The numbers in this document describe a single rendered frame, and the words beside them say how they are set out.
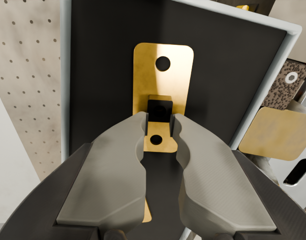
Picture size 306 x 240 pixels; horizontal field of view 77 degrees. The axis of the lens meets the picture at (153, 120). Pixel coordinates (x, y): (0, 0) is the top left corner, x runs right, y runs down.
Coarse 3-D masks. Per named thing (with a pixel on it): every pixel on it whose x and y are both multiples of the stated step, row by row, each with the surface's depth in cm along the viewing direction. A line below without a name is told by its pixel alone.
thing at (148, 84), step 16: (144, 48) 12; (160, 48) 12; (176, 48) 12; (144, 64) 12; (176, 64) 12; (144, 80) 13; (160, 80) 13; (176, 80) 13; (144, 96) 14; (160, 96) 13; (176, 96) 14; (160, 112) 14; (176, 112) 14; (160, 128) 15; (144, 144) 16; (160, 144) 16; (176, 144) 16
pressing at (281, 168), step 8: (304, 88) 31; (296, 96) 32; (304, 96) 31; (304, 104) 31; (304, 152) 37; (272, 160) 38; (280, 160) 38; (296, 160) 38; (272, 168) 39; (280, 168) 39; (288, 168) 39; (280, 176) 40; (304, 176) 40; (280, 184) 41; (288, 184) 41; (296, 184) 41; (304, 184) 41; (288, 192) 42; (296, 192) 42; (304, 192) 42; (296, 200) 44; (304, 200) 43; (304, 208) 45
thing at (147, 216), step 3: (147, 204) 20; (147, 207) 20; (144, 210) 20; (147, 210) 20; (144, 213) 20; (147, 213) 20; (150, 213) 20; (144, 216) 20; (147, 216) 20; (150, 216) 20; (144, 219) 21; (147, 219) 21; (150, 219) 21
